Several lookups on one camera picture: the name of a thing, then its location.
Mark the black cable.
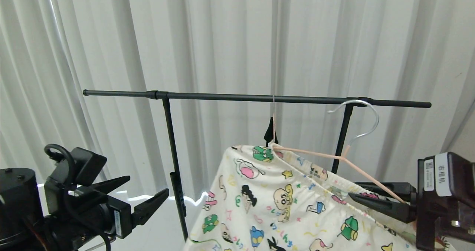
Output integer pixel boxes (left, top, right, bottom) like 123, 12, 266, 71
44, 143, 112, 251

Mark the black clothes rack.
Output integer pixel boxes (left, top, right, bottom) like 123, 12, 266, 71
82, 89, 432, 241

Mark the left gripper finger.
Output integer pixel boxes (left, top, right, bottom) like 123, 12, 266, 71
132, 188, 170, 227
91, 175, 131, 195

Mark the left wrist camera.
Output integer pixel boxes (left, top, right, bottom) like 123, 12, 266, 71
44, 147, 108, 214

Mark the cream printed garment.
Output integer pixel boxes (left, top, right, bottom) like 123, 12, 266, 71
184, 144, 451, 251

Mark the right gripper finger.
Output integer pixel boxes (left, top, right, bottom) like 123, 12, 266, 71
348, 192, 417, 224
354, 182, 418, 203

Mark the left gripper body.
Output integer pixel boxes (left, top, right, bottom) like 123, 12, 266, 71
45, 194, 134, 244

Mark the black T-shirt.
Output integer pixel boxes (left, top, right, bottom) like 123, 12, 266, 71
264, 117, 279, 148

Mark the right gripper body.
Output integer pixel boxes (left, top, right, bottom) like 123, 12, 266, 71
416, 152, 475, 251

